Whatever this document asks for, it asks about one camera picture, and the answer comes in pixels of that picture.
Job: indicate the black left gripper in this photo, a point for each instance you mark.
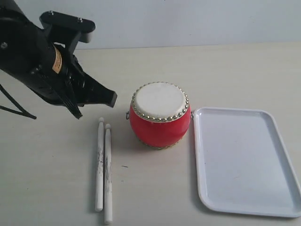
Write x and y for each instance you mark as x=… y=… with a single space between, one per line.
x=62 y=81

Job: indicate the white drumstick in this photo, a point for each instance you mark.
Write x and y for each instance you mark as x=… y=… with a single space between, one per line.
x=108 y=175
x=99 y=170

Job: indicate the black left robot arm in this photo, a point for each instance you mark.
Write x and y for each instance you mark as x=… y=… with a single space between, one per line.
x=21 y=45

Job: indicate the small red drum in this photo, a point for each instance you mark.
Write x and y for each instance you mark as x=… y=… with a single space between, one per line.
x=159 y=114

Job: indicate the white plastic tray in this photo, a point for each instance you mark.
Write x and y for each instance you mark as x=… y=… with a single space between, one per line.
x=242 y=164

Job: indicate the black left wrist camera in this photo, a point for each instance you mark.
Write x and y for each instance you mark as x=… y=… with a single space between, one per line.
x=66 y=29

